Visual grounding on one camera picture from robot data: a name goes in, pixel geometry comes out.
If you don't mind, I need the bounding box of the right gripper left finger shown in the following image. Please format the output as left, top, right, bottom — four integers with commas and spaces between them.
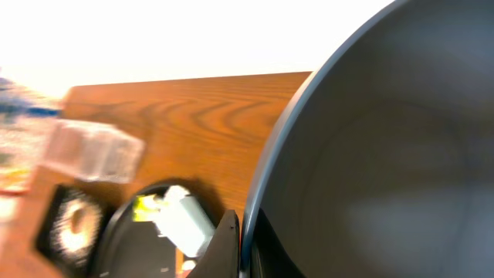
187, 210, 240, 278

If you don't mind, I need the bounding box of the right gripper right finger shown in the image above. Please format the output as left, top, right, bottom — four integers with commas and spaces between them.
251, 209, 305, 278

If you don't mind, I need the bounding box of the brown food piece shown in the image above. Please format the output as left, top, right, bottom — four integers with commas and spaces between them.
70, 208, 87, 234

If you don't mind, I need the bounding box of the wooden chopstick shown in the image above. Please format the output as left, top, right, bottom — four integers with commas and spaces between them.
175, 248, 184, 278

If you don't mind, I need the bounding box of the crumpled white tissue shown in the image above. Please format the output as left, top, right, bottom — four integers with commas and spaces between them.
163, 185, 190, 205

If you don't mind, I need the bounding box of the round black serving tray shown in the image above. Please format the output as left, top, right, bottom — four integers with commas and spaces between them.
90, 178, 225, 278

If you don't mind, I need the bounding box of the yellow green snack wrapper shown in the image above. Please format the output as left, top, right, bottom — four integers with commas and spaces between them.
132, 195, 164, 222

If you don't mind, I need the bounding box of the pile of white rice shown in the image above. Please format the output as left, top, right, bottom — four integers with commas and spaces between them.
49, 189, 103, 269

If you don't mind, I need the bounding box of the black rectangular tray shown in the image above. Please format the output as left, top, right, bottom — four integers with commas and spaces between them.
34, 184, 114, 277

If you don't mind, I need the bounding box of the clear plastic storage bin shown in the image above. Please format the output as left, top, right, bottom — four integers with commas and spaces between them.
40, 120, 145, 184

